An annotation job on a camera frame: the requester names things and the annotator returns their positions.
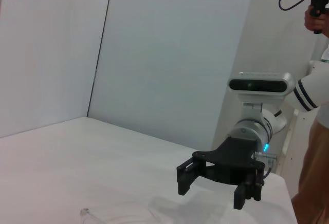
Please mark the person in brown trousers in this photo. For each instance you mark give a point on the person in brown trousers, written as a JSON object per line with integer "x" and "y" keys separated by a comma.
{"x": 316, "y": 170}

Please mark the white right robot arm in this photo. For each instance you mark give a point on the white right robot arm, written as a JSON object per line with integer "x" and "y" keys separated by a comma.
{"x": 246, "y": 131}

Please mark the clear white glasses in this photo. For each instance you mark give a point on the clear white glasses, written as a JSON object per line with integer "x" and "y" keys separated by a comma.
{"x": 84, "y": 212}

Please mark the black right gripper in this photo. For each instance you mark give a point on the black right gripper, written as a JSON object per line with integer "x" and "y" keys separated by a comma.
{"x": 231, "y": 162}

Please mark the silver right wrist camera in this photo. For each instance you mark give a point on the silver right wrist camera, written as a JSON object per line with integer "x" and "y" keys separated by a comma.
{"x": 257, "y": 85}

